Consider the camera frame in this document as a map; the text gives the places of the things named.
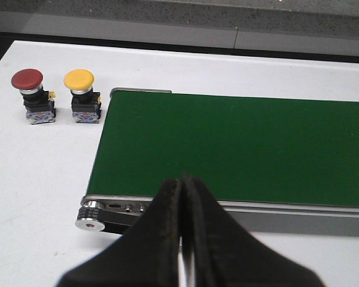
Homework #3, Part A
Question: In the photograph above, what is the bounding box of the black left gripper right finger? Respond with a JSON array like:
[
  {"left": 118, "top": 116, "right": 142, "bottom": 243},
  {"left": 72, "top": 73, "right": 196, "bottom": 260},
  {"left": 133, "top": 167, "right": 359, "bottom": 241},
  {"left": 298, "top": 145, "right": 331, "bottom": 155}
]
[{"left": 182, "top": 175, "right": 323, "bottom": 286}]

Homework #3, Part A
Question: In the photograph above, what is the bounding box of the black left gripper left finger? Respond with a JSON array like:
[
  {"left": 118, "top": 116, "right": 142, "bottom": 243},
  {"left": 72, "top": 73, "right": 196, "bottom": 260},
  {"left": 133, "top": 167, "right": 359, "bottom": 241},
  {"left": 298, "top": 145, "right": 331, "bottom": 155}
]
[{"left": 58, "top": 179, "right": 182, "bottom": 286}]

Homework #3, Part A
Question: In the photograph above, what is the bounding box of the silver conveyor drive pulley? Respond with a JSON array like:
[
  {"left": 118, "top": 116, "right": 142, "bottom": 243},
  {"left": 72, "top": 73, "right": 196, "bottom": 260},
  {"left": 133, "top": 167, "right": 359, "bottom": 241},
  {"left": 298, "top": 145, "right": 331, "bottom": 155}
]
[{"left": 75, "top": 200, "right": 105, "bottom": 231}]

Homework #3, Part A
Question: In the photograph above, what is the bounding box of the green conveyor belt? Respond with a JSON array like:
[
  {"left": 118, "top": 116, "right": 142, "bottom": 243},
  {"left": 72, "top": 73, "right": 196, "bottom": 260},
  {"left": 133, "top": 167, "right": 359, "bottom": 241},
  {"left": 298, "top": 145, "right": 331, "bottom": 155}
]
[{"left": 87, "top": 91, "right": 359, "bottom": 207}]

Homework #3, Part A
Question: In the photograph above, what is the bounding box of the yellow mushroom push button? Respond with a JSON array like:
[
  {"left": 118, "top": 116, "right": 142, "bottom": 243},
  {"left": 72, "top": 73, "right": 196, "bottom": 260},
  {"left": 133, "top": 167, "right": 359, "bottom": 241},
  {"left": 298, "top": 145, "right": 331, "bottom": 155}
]
[{"left": 63, "top": 69, "right": 102, "bottom": 124}]

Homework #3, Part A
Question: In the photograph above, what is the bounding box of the red mushroom push button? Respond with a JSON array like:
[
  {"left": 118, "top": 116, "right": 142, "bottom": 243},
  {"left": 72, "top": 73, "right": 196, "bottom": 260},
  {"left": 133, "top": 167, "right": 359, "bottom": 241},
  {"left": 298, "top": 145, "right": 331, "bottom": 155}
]
[{"left": 11, "top": 69, "right": 56, "bottom": 125}]

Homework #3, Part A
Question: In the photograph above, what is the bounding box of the grey stone countertop slab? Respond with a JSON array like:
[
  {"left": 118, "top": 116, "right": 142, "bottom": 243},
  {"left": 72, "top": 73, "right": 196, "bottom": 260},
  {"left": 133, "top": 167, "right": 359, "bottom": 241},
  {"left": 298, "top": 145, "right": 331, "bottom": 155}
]
[{"left": 0, "top": 1, "right": 359, "bottom": 56}]

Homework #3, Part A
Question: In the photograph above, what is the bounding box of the aluminium conveyor side rail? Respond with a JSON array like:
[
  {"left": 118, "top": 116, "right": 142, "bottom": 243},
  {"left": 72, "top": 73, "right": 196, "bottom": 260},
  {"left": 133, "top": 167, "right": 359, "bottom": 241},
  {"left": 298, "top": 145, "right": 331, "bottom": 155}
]
[{"left": 81, "top": 194, "right": 359, "bottom": 237}]

